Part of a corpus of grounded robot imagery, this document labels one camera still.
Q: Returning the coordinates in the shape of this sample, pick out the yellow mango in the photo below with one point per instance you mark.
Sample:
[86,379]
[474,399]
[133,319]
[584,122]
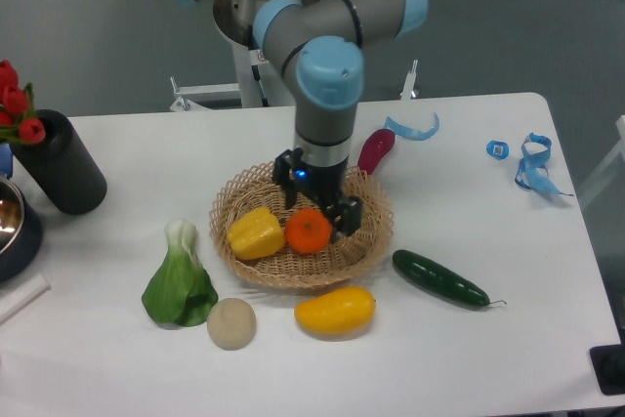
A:
[338,312]

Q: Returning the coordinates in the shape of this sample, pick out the white plastic bar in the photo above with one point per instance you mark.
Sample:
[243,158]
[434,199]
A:
[15,299]

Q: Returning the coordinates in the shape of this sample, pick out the purple eggplant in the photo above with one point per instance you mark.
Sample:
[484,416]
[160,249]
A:
[375,149]

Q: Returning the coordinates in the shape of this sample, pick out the dark bowl with metal inside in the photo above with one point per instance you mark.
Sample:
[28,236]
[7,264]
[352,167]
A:
[21,231]

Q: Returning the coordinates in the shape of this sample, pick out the woven wicker basket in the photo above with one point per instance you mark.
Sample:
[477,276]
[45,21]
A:
[342,260]

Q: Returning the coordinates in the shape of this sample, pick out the red tulip bouquet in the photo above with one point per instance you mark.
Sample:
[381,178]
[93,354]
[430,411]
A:
[20,124]

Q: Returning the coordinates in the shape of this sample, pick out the black device at table edge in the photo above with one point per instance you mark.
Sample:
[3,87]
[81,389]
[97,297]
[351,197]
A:
[608,364]

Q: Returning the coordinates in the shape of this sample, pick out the black cylindrical vase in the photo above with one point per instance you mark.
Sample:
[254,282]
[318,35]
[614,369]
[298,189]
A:
[62,166]

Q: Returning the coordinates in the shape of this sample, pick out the crumpled blue tape strip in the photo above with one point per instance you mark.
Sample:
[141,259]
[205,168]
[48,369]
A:
[532,172]

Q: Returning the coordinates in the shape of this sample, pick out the orange tangerine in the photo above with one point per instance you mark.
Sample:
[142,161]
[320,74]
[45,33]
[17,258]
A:
[308,231]

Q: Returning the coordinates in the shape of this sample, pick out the green bok choy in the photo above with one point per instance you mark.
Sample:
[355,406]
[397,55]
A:
[181,291]

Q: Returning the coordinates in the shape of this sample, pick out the small blue tape roll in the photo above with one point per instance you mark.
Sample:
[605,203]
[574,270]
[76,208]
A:
[497,150]

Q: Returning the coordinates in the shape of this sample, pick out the green cucumber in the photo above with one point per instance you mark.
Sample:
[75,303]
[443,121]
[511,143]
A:
[441,281]

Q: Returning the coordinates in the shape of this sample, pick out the yellow bell pepper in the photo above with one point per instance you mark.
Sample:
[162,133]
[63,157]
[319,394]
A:
[256,235]

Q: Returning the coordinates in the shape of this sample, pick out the curved blue tape strip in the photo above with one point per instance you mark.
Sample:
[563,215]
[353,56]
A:
[411,133]

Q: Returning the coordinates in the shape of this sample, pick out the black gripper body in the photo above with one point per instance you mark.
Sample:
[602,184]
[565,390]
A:
[321,185]

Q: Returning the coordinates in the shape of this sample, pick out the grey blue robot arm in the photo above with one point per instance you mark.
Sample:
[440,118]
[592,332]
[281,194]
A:
[316,50]

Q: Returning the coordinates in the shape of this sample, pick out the beige steamed bun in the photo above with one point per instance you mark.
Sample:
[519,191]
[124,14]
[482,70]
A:
[231,324]

